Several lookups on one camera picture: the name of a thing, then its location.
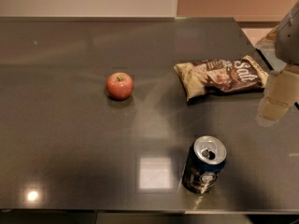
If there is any red apple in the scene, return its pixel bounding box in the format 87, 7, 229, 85
106, 72, 134, 100

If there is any brown salt chip bag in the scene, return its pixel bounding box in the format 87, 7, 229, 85
174, 55, 268, 101

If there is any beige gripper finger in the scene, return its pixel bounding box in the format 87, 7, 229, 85
256, 64, 299, 127

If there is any blue pepsi can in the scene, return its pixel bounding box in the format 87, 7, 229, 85
182, 135, 227, 194

